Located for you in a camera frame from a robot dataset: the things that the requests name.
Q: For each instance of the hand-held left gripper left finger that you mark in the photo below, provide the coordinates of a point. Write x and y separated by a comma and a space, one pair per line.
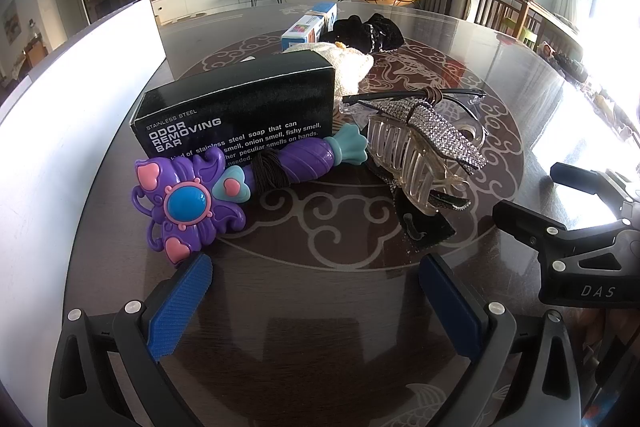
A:
180, 307

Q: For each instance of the wall picture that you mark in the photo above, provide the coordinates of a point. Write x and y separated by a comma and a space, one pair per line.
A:
11, 22

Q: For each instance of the white storage box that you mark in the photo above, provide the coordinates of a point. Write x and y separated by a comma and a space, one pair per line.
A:
65, 147

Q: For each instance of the rhinestone bow hair clip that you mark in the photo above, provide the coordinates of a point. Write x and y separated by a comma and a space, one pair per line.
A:
440, 132

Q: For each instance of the wooden dining table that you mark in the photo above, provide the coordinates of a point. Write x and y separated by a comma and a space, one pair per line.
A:
550, 19

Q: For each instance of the black soap box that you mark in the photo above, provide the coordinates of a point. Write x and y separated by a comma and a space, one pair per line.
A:
240, 92

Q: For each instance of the purple toy wand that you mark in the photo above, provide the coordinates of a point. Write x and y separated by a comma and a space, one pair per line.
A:
300, 157

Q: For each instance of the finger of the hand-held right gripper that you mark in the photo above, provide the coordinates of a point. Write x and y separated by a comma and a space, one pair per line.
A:
585, 179
530, 224

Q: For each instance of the wooden dining chair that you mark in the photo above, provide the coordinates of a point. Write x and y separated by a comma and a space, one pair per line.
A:
492, 7

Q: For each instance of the cream knitted cloth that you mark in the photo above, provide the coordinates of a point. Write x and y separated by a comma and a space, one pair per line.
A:
350, 67

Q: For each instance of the black hair scrunchie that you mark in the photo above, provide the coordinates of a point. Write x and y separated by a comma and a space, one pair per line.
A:
380, 32

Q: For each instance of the clear hair claw clip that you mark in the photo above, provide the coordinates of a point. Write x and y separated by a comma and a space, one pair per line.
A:
400, 157

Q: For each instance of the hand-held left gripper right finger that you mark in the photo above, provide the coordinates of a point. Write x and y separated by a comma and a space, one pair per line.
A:
452, 312

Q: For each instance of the blue and white box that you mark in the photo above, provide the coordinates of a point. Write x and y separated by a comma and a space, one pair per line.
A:
305, 29

